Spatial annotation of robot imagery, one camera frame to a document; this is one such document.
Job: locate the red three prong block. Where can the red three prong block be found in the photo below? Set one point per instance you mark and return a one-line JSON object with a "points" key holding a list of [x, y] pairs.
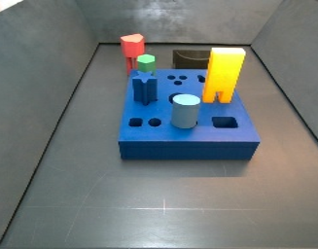
{"points": [[132, 48]]}

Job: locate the blue foam peg board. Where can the blue foam peg board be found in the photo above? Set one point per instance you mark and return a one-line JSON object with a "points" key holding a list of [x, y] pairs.
{"points": [[223, 135]]}

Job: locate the yellow two prong block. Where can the yellow two prong block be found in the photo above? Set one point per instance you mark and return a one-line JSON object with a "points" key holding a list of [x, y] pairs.
{"points": [[222, 74]]}

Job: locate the light blue cylinder block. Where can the light blue cylinder block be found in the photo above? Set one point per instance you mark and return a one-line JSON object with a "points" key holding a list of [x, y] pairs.
{"points": [[186, 105]]}

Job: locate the dark blue star block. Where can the dark blue star block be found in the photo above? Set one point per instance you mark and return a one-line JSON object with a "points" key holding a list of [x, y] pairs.
{"points": [[144, 85]]}

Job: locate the green hexagon block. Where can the green hexagon block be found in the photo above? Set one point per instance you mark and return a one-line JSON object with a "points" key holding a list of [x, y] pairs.
{"points": [[146, 63]]}

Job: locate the black square block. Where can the black square block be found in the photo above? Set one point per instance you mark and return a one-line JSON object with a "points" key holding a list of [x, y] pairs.
{"points": [[190, 59]]}

